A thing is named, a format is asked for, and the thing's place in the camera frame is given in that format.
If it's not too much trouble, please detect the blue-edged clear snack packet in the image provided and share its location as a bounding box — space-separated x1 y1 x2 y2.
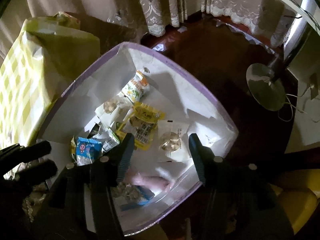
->
111 183 155 211

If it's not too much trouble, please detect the yellow barcode snack packet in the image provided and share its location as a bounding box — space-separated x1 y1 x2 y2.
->
129 101 165 151

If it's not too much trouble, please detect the orange white snack packet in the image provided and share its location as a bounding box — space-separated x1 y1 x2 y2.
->
121 70 150 103

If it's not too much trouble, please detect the green pea snack packet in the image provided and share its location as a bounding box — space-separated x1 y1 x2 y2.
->
98 124 121 153

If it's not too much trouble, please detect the blue cartoon snack packet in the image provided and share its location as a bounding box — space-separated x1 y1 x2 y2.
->
75 137 102 166

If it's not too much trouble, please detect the white clear cookie packet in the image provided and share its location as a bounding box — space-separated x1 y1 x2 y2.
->
158 120 191 163

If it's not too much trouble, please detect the small black snack packet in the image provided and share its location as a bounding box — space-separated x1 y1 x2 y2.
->
87 124 103 139

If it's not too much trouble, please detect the pink snack packet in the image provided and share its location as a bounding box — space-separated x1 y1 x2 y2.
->
123 168 174 192

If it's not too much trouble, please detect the white round-cookie packet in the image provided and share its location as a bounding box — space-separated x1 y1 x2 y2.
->
95 95 132 127

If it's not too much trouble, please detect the white purple-rimmed storage box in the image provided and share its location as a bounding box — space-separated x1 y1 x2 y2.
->
37 42 239 236

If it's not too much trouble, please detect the round fan base stand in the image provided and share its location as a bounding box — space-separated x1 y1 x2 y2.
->
246 63 286 112

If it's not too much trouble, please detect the yellow checkered tablecloth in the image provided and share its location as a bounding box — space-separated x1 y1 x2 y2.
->
1 12 100 148

